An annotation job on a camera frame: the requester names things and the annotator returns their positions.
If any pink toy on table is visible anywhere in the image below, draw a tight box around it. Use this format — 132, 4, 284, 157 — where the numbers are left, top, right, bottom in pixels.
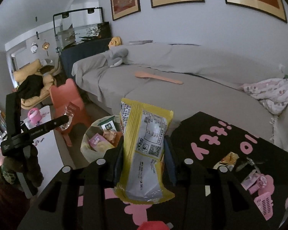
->
28, 108, 42, 125

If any red gold snack wrapper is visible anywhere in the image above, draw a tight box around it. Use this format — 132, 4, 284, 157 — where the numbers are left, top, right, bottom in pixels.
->
213, 152, 239, 173

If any pink floral blanket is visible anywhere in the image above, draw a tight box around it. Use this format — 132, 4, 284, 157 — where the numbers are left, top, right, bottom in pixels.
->
239, 78, 288, 116

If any dark blue tank cabinet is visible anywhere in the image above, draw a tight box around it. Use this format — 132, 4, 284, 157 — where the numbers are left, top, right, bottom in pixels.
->
60, 37, 112, 79

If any glass fish tank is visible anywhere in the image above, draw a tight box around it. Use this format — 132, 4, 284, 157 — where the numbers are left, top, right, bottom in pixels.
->
52, 7, 112, 53

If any red box lid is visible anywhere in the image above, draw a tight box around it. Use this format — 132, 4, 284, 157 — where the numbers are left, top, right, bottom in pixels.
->
137, 221, 170, 230

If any grey plush toy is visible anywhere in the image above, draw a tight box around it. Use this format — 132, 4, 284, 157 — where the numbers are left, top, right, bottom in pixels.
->
108, 48, 128, 67

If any black clothing on cushions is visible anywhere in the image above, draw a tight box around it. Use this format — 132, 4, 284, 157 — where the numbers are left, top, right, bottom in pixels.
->
17, 74, 44, 100

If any left hand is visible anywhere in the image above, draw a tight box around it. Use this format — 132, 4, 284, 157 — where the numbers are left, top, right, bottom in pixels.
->
0, 145, 44, 197

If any yellow cushion pile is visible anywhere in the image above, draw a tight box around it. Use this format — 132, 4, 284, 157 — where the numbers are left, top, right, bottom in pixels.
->
13, 59, 61, 110

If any yellow silver snack bag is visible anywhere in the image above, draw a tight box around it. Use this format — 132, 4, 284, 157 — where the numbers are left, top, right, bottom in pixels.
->
114, 98, 175, 205

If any grey covered sofa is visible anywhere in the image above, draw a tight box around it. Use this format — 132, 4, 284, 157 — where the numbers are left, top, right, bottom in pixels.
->
72, 43, 288, 146

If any orange long shoehorn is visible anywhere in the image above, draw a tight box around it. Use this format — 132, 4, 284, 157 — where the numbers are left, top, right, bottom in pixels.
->
135, 71, 183, 85

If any orange plastic child chair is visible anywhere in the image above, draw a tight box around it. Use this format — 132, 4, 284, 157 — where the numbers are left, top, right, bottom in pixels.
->
50, 78, 93, 147

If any pink plastic basket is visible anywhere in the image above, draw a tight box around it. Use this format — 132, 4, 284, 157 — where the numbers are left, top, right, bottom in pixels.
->
254, 192, 273, 221

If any yellow plush toy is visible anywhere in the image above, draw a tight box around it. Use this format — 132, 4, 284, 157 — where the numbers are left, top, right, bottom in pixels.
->
108, 36, 122, 49

